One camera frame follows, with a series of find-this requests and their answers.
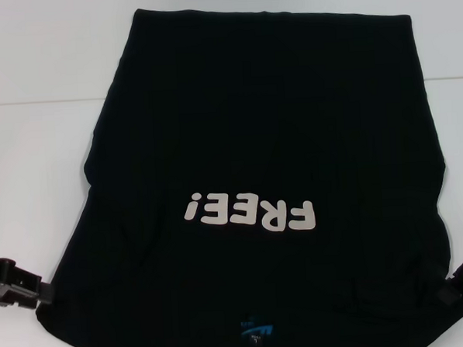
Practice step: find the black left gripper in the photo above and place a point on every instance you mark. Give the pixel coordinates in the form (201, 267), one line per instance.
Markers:
(12, 284)

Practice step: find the black shirt with FREE print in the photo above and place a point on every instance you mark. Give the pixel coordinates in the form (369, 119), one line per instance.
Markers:
(252, 122)

